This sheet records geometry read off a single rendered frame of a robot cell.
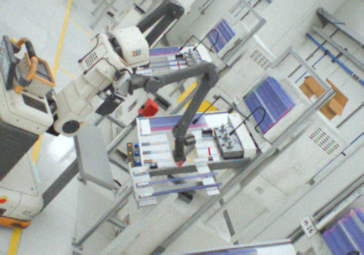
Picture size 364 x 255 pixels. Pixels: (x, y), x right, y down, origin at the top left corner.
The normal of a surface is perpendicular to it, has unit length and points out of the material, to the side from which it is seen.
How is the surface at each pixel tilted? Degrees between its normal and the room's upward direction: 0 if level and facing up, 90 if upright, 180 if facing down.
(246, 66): 90
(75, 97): 82
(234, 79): 90
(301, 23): 90
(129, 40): 48
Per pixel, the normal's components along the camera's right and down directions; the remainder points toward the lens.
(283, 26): 0.14, 0.48
